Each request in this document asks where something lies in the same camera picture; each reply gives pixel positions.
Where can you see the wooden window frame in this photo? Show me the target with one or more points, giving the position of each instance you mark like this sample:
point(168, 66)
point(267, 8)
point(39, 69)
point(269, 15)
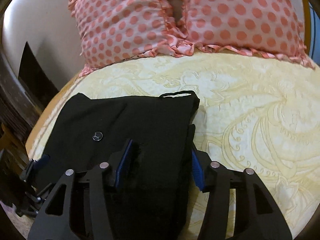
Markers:
point(311, 38)

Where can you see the black pants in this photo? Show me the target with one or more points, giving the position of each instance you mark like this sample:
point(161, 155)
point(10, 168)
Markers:
point(151, 203)

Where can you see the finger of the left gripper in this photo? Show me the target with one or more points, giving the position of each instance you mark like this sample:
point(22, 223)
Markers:
point(32, 169)

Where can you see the yellow patterned mattress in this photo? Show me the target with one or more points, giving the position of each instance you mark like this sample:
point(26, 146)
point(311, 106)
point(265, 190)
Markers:
point(254, 112)

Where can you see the polka dot pillow near nightstand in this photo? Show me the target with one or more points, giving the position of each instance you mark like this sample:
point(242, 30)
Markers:
point(112, 31)

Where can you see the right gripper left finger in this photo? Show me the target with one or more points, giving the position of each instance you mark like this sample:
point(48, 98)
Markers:
point(122, 163)

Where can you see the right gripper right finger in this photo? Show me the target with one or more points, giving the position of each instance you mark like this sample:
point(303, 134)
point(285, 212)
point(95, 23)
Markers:
point(198, 165)

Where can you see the polka dot pillow near window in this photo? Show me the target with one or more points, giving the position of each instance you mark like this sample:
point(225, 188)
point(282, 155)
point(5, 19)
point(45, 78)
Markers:
point(265, 28)

